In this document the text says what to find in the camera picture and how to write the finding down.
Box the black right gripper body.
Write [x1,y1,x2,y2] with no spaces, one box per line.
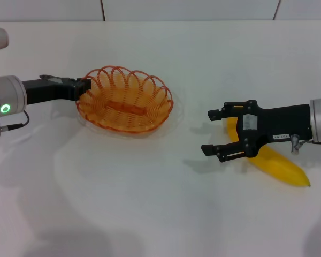
[236,99,312,159]

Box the right gripper cable with plug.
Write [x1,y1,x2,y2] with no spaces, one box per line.
[291,134,315,155]

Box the yellow banana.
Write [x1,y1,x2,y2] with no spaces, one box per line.
[224,117,311,188]

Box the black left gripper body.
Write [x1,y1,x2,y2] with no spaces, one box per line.
[21,74,78,107]

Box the orange plastic wire basket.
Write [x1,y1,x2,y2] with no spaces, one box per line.
[77,65,175,133]

